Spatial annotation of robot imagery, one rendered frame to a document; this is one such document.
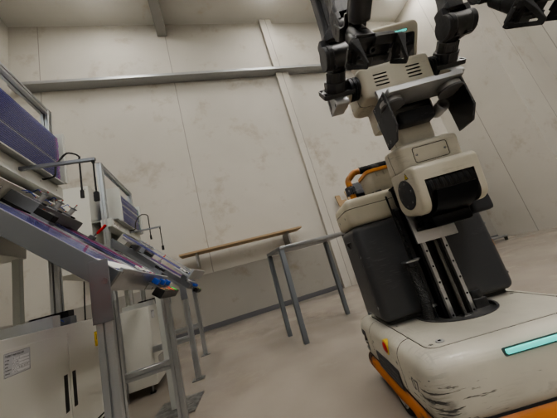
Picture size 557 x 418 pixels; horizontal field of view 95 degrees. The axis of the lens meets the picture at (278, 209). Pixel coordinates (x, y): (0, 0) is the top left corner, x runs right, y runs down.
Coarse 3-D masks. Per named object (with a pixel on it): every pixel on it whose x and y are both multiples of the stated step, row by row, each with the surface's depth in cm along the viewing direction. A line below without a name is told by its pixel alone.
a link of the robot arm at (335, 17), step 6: (324, 0) 79; (330, 0) 75; (336, 0) 74; (342, 0) 74; (330, 6) 76; (336, 6) 74; (342, 6) 73; (330, 12) 76; (336, 12) 73; (342, 12) 74; (330, 18) 77; (336, 18) 73; (342, 18) 73; (342, 24) 72
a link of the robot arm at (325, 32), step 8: (312, 0) 88; (320, 0) 86; (312, 8) 91; (320, 8) 86; (320, 16) 86; (328, 16) 86; (320, 24) 88; (328, 24) 85; (320, 32) 90; (328, 32) 85; (328, 40) 86; (320, 48) 87; (328, 48) 84; (320, 56) 90; (328, 56) 84; (328, 64) 85
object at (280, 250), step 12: (312, 240) 232; (324, 240) 248; (276, 252) 235; (276, 276) 254; (288, 276) 215; (336, 276) 271; (276, 288) 250; (288, 288) 215; (300, 312) 209; (348, 312) 263; (288, 324) 243; (300, 324) 206; (288, 336) 240
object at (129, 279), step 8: (128, 272) 83; (136, 272) 90; (144, 272) 99; (120, 280) 80; (128, 280) 87; (136, 280) 94; (144, 280) 103; (112, 288) 77; (120, 288) 84; (128, 288) 91; (136, 288) 98; (144, 288) 109; (152, 288) 120
